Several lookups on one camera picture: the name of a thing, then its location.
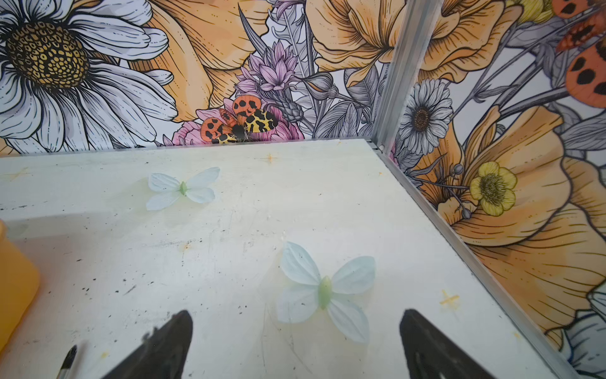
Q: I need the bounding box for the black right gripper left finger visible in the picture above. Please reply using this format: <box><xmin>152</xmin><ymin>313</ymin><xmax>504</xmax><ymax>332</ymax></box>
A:
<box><xmin>103</xmin><ymin>310</ymin><xmax>193</xmax><ymax>379</ymax></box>

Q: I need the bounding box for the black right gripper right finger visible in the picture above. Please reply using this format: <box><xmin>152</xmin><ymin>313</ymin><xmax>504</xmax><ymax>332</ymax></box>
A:
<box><xmin>399</xmin><ymin>309</ymin><xmax>494</xmax><ymax>379</ymax></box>

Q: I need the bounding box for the black orange handled screwdriver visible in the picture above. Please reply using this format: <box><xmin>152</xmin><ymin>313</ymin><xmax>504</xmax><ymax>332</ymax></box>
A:
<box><xmin>56</xmin><ymin>345</ymin><xmax>77</xmax><ymax>379</ymax></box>

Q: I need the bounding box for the yellow plastic bin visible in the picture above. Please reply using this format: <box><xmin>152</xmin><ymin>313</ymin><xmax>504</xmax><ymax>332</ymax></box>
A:
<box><xmin>0</xmin><ymin>221</ymin><xmax>40</xmax><ymax>351</ymax></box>

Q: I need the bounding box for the aluminium corner post right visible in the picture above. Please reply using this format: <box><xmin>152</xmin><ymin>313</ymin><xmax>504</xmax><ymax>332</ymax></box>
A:
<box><xmin>372</xmin><ymin>1</ymin><xmax>443</xmax><ymax>155</ymax></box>

